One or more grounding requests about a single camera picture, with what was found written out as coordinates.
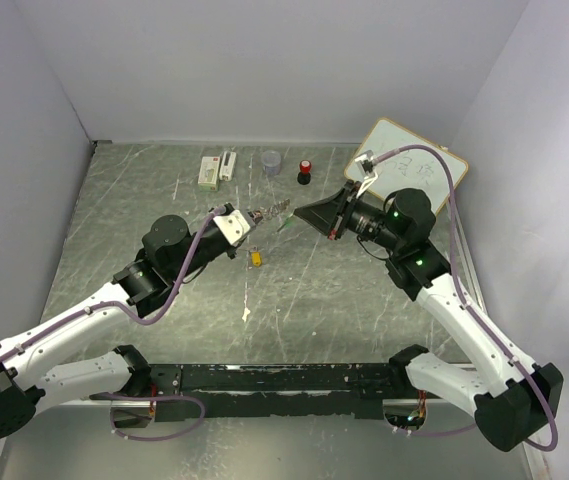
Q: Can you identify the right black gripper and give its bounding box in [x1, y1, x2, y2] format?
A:
[294, 179, 403, 252]

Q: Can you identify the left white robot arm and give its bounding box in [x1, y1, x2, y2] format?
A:
[0, 204, 266, 439]

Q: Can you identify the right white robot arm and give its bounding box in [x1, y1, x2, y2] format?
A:
[294, 182, 564, 452]

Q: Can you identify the clear plastic clip jar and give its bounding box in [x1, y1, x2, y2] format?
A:
[261, 150, 282, 176]

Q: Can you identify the green white staple box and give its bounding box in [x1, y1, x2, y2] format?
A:
[198, 156, 220, 191]

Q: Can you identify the white stapler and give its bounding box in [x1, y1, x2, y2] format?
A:
[219, 150, 237, 182]

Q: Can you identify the white framed whiteboard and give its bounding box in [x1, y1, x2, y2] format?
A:
[354, 117, 469, 215]

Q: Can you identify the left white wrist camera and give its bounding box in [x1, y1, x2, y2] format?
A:
[213, 209, 256, 247]

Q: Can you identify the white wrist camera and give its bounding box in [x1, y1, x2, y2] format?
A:
[213, 209, 256, 247]
[354, 150, 379, 198]

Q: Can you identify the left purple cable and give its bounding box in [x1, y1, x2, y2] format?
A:
[0, 201, 230, 434]

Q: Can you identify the purple cable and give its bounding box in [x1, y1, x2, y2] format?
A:
[0, 201, 230, 434]
[373, 143, 561, 449]

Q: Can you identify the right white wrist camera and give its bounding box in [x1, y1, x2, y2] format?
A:
[354, 150, 379, 198]

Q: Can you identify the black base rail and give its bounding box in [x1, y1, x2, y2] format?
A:
[116, 363, 418, 422]

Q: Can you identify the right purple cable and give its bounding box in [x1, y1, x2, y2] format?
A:
[373, 143, 561, 449]

